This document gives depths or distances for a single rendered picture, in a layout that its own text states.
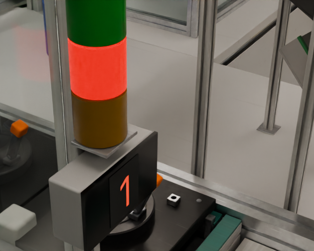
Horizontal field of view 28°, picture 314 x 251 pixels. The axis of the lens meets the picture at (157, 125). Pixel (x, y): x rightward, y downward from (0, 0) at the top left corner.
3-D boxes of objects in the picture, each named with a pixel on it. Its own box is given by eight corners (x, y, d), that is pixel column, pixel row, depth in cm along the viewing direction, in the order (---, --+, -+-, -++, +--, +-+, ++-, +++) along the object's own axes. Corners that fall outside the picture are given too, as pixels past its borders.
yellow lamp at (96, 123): (137, 130, 59) (137, 84, 57) (106, 155, 55) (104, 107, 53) (95, 115, 61) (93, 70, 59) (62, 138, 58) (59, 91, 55)
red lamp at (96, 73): (137, 83, 56) (137, 33, 54) (104, 106, 53) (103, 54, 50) (93, 69, 59) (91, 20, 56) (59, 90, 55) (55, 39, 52)
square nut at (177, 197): (180, 201, 96) (181, 196, 96) (175, 207, 95) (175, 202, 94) (171, 198, 97) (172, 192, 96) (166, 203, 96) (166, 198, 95)
